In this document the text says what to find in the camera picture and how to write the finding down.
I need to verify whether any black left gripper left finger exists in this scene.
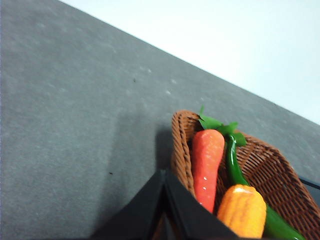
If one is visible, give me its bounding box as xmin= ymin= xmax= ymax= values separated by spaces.
xmin=90 ymin=170 xmax=167 ymax=240

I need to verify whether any orange plastic carrot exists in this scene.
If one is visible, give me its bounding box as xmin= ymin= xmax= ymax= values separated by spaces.
xmin=192 ymin=129 xmax=225 ymax=213

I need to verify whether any green plastic chili pepper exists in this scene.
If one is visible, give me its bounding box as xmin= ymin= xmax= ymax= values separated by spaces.
xmin=226 ymin=122 xmax=305 ymax=240

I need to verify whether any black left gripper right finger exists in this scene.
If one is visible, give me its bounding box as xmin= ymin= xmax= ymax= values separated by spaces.
xmin=164 ymin=171 xmax=239 ymax=240

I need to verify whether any brown wicker basket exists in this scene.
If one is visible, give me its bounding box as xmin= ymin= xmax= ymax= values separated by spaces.
xmin=168 ymin=110 xmax=320 ymax=240

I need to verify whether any orange plastic bell pepper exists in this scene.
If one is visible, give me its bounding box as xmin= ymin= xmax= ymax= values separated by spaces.
xmin=217 ymin=184 xmax=267 ymax=238

